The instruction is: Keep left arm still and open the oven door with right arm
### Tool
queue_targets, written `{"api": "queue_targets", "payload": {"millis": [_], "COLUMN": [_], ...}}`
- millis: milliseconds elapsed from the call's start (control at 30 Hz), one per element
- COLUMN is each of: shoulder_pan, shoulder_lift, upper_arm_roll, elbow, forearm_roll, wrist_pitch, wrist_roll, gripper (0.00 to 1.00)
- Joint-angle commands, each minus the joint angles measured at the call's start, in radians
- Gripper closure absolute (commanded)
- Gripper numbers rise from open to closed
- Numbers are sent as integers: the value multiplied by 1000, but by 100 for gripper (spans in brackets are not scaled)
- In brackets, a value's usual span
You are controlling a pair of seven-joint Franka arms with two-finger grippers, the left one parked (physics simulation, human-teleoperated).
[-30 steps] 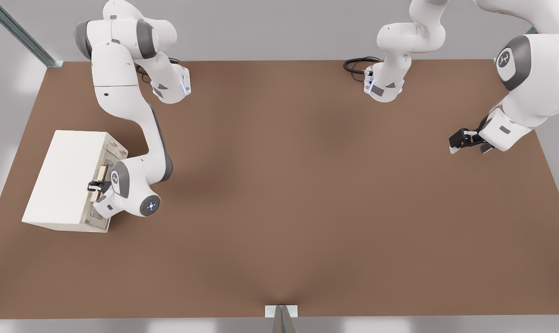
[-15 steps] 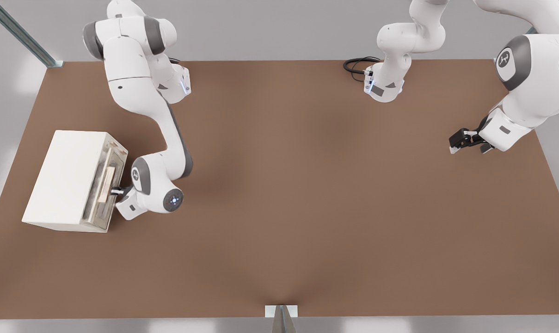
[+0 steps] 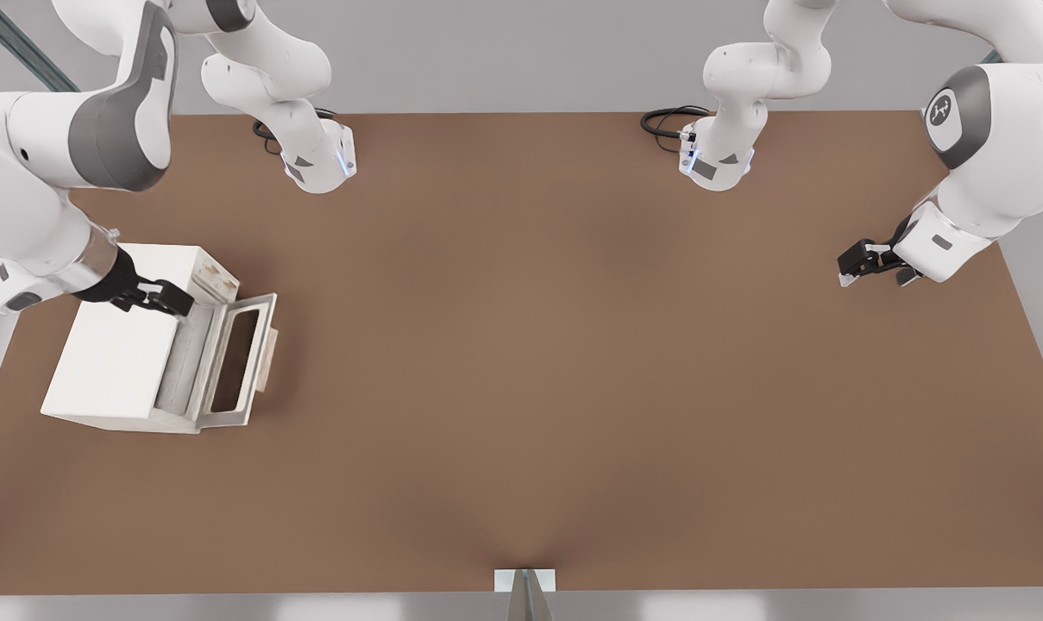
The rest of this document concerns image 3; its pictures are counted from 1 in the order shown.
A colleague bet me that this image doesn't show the white oven door with window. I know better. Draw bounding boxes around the white oven door with window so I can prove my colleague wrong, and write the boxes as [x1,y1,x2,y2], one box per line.
[187,293,278,429]

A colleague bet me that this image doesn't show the white oven body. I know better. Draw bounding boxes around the white oven body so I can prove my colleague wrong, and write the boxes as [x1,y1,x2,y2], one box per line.
[41,243,242,434]

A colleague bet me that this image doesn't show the pale oven door handle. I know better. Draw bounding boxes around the pale oven door handle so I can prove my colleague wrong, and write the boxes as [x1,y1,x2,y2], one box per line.
[254,327,280,394]

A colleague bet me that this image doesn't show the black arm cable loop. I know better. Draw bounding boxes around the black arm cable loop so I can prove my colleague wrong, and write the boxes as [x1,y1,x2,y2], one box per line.
[253,107,339,158]
[640,105,713,158]

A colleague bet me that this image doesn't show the silver frame post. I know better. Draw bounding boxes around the silver frame post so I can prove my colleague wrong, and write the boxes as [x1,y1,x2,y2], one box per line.
[494,568,557,621]
[0,0,81,94]

